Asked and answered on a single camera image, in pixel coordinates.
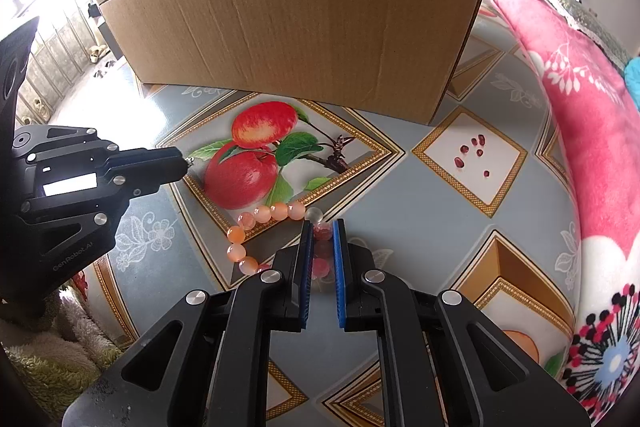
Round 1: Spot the orange pink bead bracelet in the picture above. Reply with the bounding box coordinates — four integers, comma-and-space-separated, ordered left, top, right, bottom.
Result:
226, 199, 334, 281

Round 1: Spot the green fluffy rug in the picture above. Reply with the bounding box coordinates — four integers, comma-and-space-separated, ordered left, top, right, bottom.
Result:
1, 285, 122, 421

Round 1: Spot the fruit pattern tablecloth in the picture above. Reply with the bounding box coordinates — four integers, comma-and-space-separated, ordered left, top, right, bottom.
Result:
79, 5, 584, 427

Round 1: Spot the pink floral blanket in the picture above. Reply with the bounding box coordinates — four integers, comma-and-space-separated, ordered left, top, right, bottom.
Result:
487, 0, 639, 426

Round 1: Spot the brown cardboard box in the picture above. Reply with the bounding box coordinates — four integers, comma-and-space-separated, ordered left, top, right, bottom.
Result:
100, 0, 482, 124

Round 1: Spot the light blue blanket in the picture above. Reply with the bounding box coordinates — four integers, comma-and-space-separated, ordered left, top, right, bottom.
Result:
624, 56, 640, 109

